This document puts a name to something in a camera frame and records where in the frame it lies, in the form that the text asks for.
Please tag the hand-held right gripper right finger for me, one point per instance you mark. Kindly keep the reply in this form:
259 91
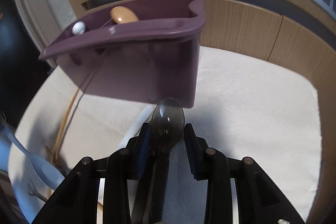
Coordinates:
193 155

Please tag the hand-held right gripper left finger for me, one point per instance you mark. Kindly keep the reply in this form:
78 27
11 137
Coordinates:
144 151

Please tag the purple plastic utensil holder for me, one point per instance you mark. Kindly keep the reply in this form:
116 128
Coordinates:
144 69

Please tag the wooden chopstick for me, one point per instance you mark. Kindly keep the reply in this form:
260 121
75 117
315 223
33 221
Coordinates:
62 132

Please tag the light blue spoon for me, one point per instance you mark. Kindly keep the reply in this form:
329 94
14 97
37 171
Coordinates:
44 171

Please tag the white tablecloth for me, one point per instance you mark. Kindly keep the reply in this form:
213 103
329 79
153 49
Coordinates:
249 108

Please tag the wooden cabinet front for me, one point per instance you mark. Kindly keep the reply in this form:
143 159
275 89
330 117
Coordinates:
236 24

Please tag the wooden spoon head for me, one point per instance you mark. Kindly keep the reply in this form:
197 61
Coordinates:
123 14

